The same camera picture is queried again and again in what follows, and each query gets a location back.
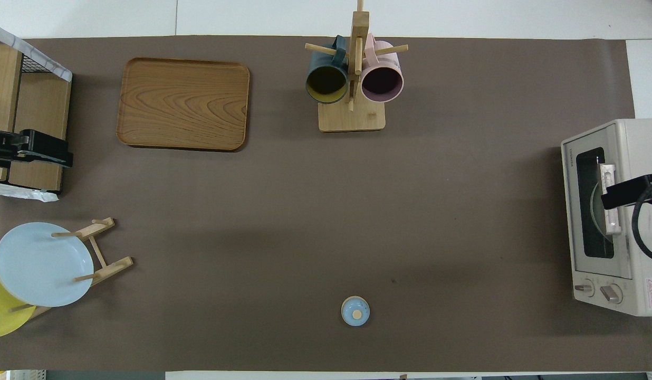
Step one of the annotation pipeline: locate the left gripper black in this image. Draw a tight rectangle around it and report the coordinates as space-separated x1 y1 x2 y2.
0 119 73 168

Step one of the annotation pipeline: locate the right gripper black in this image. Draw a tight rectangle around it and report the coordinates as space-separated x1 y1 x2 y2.
601 174 652 210

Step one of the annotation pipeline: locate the white toaster oven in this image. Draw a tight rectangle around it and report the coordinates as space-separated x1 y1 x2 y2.
561 118 652 317

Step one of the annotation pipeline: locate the light blue plate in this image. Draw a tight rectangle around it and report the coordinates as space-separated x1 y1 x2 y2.
0 222 94 308

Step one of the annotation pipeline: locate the wooden plate rack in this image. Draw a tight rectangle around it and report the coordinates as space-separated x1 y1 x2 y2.
9 216 134 320

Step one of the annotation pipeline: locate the wooden serving tray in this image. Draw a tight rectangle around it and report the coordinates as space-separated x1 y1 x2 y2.
117 57 251 153

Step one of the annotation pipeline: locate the pink mug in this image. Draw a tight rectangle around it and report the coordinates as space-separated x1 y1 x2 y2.
360 34 405 103

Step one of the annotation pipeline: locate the wooden mug tree stand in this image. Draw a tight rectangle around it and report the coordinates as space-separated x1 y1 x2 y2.
305 0 409 132

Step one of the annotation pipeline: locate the brown table mat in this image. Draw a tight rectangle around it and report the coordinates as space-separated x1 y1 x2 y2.
0 36 652 373

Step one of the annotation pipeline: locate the small blue lid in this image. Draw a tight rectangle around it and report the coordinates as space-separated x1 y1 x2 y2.
341 296 371 327

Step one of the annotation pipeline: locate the dark teal mug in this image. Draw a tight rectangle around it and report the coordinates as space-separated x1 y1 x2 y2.
305 35 350 105

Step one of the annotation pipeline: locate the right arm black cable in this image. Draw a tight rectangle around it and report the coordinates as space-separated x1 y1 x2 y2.
632 177 652 263

